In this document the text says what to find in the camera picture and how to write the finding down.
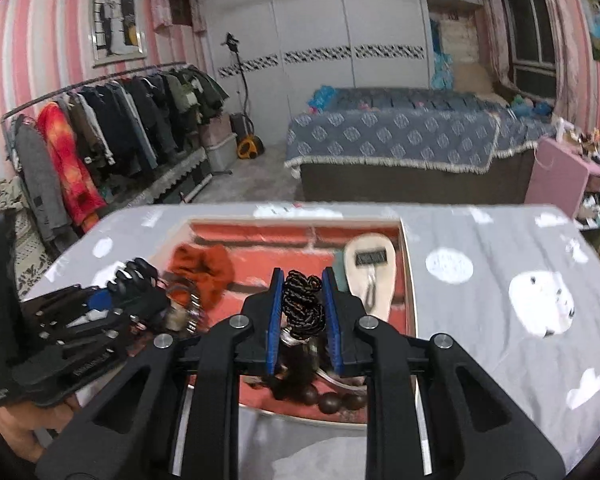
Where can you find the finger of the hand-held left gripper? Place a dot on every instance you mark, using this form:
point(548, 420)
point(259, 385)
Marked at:
point(100, 301)
point(125, 322)

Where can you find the large window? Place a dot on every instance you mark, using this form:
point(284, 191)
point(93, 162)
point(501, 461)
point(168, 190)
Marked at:
point(530, 35)

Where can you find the orange red hanging jacket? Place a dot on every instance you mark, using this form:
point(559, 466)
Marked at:
point(70, 165)

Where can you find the garment steamer with orange base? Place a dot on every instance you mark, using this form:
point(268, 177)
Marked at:
point(247, 147)

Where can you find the beige jewelry tray red lining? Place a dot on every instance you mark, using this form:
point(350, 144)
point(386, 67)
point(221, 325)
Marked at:
point(260, 247)

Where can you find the framed wall poster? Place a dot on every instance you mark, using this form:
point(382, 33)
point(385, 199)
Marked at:
point(115, 20)

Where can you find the cream patterned couch cover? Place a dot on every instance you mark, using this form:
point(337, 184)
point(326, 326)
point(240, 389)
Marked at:
point(30, 255)

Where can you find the teal hanging cloth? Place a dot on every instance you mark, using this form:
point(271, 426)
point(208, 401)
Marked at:
point(442, 55)

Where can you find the pink window curtain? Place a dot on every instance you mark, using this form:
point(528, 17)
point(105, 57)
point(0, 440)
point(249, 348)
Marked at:
point(562, 40)
point(490, 25)

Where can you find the white storage box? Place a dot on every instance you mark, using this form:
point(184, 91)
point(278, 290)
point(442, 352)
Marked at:
point(222, 157)

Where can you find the pink cabinet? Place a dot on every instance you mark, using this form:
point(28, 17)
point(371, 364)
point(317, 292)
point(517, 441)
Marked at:
point(555, 175)

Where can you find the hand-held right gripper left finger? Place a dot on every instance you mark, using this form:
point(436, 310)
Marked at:
point(275, 320)

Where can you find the cream scrunchie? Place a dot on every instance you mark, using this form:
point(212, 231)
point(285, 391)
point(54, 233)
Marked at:
point(177, 317)

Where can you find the small window with pink curtain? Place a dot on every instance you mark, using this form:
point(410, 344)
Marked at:
point(180, 5)

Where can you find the person's left hand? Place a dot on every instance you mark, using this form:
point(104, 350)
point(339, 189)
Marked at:
point(30, 430)

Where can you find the cream fluffy hair clip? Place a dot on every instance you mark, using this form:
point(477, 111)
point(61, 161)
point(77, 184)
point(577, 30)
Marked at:
point(385, 280)

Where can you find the orange scrunchie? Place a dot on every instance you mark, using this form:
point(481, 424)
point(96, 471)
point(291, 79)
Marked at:
point(205, 265)

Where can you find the black scrunchie with gold beads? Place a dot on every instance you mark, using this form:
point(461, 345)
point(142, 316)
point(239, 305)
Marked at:
point(302, 305)

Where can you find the row of dark hanging clothes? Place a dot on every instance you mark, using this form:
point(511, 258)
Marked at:
point(145, 110)

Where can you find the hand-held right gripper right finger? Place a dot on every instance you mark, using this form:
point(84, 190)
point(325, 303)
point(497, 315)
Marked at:
point(332, 320)

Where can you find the metal clothes rack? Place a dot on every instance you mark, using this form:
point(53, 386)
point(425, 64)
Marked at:
point(175, 65)

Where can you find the pink storage box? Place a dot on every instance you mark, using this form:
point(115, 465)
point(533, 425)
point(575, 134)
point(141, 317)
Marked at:
point(215, 132)

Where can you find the grey lace-trimmed cover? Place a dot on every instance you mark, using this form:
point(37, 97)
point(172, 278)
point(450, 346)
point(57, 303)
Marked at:
point(170, 180)

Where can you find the teal crumpled cloth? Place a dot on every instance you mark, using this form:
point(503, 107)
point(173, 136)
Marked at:
point(324, 97)

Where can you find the grey polar bear bed sheet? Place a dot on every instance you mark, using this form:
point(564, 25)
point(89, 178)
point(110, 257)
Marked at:
point(480, 320)

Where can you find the grey hanging coat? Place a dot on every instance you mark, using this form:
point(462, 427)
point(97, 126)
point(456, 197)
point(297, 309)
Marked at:
point(40, 180)

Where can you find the white wardrobe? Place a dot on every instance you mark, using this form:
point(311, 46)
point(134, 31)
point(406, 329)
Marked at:
point(330, 10)

